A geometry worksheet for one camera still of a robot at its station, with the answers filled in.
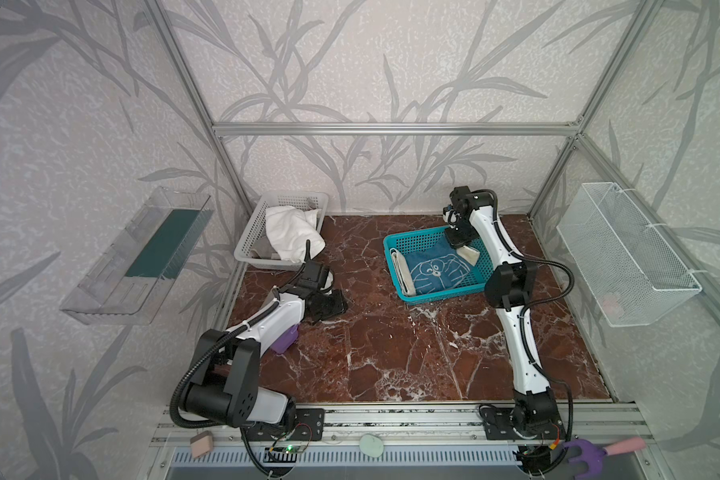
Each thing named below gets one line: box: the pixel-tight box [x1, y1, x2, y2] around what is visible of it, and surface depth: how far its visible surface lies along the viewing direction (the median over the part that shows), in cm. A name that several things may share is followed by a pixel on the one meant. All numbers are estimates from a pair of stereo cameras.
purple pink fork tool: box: [564, 437, 647, 480], surface depth 71 cm
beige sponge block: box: [190, 430, 214, 459], surface depth 71 cm
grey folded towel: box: [250, 234, 281, 260], surface depth 106 cm
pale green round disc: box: [359, 434, 384, 458], surface depth 71 cm
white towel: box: [265, 206, 325, 263], surface depth 106 cm
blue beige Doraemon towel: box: [390, 242, 480, 295], surface depth 101 cm
